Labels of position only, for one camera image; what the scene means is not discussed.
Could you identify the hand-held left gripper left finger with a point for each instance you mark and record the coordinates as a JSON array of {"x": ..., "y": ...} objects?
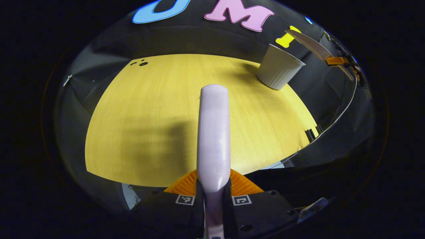
[{"x": 172, "y": 212}]

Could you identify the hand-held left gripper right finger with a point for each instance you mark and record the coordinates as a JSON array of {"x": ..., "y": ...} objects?
[{"x": 262, "y": 212}]

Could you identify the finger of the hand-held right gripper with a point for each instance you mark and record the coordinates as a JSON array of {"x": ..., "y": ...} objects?
[{"x": 337, "y": 61}]

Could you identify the light purple dustpan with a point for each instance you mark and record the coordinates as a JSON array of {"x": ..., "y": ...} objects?
[{"x": 315, "y": 46}]

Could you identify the white ribbed garbage bin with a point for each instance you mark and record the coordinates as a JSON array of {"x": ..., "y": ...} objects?
[{"x": 277, "y": 68}]

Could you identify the light purple small broom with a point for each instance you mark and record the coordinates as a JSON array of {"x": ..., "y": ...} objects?
[{"x": 213, "y": 132}]

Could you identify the wooden desktop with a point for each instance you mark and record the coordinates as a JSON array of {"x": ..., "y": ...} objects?
[{"x": 149, "y": 109}]

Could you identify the black desk edge clamp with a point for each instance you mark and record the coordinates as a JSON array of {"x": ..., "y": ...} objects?
[{"x": 310, "y": 134}]

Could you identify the white cloth clip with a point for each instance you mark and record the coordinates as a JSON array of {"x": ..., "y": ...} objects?
[{"x": 67, "y": 80}]

